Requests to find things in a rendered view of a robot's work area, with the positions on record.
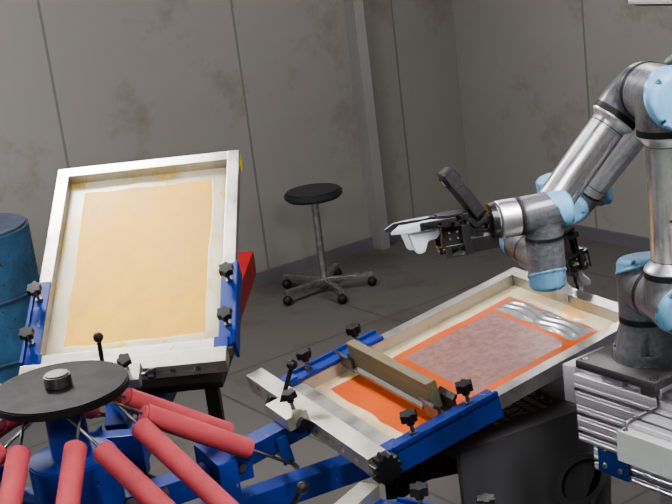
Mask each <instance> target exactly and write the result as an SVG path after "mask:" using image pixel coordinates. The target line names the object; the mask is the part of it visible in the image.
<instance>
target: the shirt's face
mask: <svg viewBox="0 0 672 504"><path fill-rule="evenodd" d="M536 392H538V393H540V394H542V395H544V396H546V397H548V398H550V399H552V400H554V401H556V402H559V403H557V404H554V405H551V406H548V407H545V408H542V409H540V410H537V411H534V412H531V413H528V414H525V415H522V416H519V417H516V418H514V419H511V420H508V421H505V422H502V423H499V424H496V425H493V426H492V425H491V424H489V425H487V426H485V427H483V428H481V429H480V430H478V431H476V432H474V433H473V434H471V435H469V436H467V437H465V438H464V439H462V440H460V441H458V442H456V443H455V444H453V445H451V446H449V447H448V448H447V449H449V450H451V451H452V452H454V453H456V454H458V452H459V451H462V450H465V449H468V448H471V447H474V446H476V445H479V444H482V443H485V442H488V441H491V440H493V439H496V438H499V437H502V436H505V435H508V434H510V433H513V432H516V431H519V430H522V429H524V428H527V427H530V426H533V425H536V424H539V423H541V422H544V421H547V420H550V419H553V418H556V417H558V416H561V415H564V414H567V413H570V412H573V411H575V410H576V403H573V402H570V401H567V400H565V392H564V379H563V377H562V376H561V377H559V378H557V379H555V380H554V381H552V382H550V383H548V384H546V385H545V386H543V387H541V388H539V389H537V390H536Z"/></svg>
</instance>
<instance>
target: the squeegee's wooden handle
mask: <svg viewBox="0 0 672 504"><path fill-rule="evenodd" d="M346 345H347V349H348V352H349V355H350V357H351V358H352V359H353V362H354V365H355V368H356V367H359V368H361V369H363V370H364V371H366V372H368V373H370V374H372V375H373V376H375V377H377V378H379V379H381V380H383V381H384V382H386V383H388V384H390V385H392V386H393V387H395V388H397V389H399V390H401V391H402V392H404V393H406V394H408V395H410V396H412V397H413V398H415V399H417V400H418V397H421V398H424V399H426V400H427V401H429V402H431V403H433V404H435V405H436V406H438V407H442V406H443V404H442V401H441V397H440V394H439V390H438V387H437V383H436V381H435V380H433V379H431V378H429V377H427V376H426V375H424V374H422V373H420V372H418V371H416V370H414V369H412V368H410V367H408V366H406V365H404V364H402V363H400V362H398V361H396V360H394V359H392V358H391V357H389V356H387V355H385V354H383V353H381V352H379V351H377V350H375V349H373V348H371V347H369V346H367V345H365V344H363V343H361V342H359V341H357V340H355V339H352V340H350V341H348V342H347V344H346Z"/></svg>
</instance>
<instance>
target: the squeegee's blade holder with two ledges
mask: <svg viewBox="0 0 672 504"><path fill-rule="evenodd" d="M354 372H356V373H357V374H359V375H361V376H363V377H365V378H366V379H368V380H370V381H372V382H373V383H375V384H377V385H379V386H381V387H382V388H384V389H386V390H388V391H389V392H391V393H393V394H395V395H397V396H398V397H400V398H402V399H404V400H406V401H407V402H409V403H411V404H413V405H414V406H416V407H418V408H420V409H422V410H424V407H423V403H422V402H421V401H419V400H417V399H415V398H413V397H412V396H410V395H408V394H406V393H404V392H402V391H401V390H399V389H397V388H395V387H393V386H392V385H390V384H388V383H386V382H384V381H383V380H381V379H379V378H377V377H375V376H373V375H372V374H370V373H368V372H366V371H364V370H363V369H361V368H359V367H356V368H354Z"/></svg>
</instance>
